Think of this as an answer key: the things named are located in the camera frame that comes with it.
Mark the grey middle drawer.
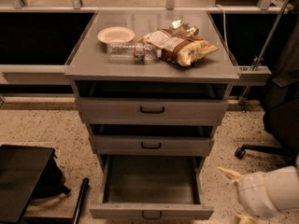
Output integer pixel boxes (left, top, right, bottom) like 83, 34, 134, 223
90, 124, 214, 156

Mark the grey top drawer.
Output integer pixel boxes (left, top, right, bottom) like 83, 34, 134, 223
76, 80, 227, 126

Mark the black bag on floor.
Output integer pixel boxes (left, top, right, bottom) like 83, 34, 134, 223
30, 155, 70, 200

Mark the white cable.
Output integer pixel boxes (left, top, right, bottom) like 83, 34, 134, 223
215, 4, 232, 58

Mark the yellow brown chip bag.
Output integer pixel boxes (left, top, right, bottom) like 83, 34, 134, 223
138, 29, 218, 66

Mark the grey drawer cabinet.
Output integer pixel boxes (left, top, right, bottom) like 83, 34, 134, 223
65, 9, 239, 166

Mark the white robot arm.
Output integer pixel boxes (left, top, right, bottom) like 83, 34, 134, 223
218, 156, 299, 224

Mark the clear plastic water bottle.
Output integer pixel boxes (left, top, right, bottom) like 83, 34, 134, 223
107, 42, 162, 64

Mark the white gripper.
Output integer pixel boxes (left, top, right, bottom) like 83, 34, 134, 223
218, 167, 279, 224

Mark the black office chair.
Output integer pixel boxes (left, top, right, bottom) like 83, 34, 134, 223
235, 24, 299, 165

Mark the grey drawer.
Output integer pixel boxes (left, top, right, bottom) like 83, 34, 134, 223
76, 80, 227, 126
90, 155, 213, 220
90, 124, 214, 156

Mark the white paper bowl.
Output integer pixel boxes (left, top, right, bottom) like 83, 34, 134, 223
97, 27, 135, 44

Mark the grey bottom drawer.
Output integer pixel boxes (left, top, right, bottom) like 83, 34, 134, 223
90, 155, 213, 220

